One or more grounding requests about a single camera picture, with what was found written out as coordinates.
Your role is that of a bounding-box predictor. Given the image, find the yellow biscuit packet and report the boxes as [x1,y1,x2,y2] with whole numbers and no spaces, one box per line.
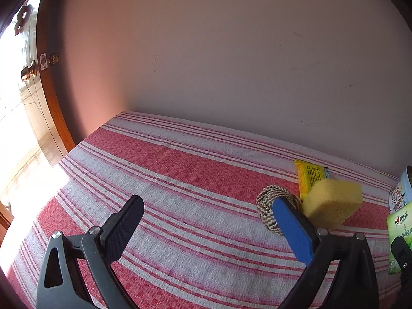
[294,159,338,203]

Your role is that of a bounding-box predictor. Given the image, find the blue round cookie tin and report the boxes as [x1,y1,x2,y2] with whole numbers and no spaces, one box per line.
[400,165,412,187]

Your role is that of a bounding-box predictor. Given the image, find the white printed packet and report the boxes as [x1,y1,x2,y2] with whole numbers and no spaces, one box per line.
[389,180,412,214]

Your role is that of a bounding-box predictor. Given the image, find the green tissue pack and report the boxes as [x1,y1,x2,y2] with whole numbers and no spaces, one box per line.
[386,201,412,276]

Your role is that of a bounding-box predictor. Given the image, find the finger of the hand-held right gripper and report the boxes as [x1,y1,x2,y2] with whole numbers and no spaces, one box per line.
[390,245,412,297]

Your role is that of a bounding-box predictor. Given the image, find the door ornament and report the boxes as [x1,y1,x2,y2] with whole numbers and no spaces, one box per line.
[13,4,33,35]

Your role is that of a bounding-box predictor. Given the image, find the brass door latch plate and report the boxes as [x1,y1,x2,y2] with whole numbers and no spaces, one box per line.
[40,51,60,70]

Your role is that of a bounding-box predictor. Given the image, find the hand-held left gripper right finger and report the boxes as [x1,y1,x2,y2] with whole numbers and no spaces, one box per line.
[273,197,380,309]

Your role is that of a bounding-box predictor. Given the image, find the woven rope ball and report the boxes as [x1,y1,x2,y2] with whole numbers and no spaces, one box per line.
[256,185,303,236]

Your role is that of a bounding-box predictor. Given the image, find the brass door knob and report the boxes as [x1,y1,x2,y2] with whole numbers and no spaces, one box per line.
[20,59,40,82]

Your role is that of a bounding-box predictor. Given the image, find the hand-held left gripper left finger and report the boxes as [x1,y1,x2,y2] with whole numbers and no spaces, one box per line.
[36,195,144,309]

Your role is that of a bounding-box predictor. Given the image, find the red striped tablecloth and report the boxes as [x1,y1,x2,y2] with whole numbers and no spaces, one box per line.
[0,111,403,309]

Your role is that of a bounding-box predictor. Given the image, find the large yellow sponge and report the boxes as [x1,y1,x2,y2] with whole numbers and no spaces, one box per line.
[303,178,363,230]

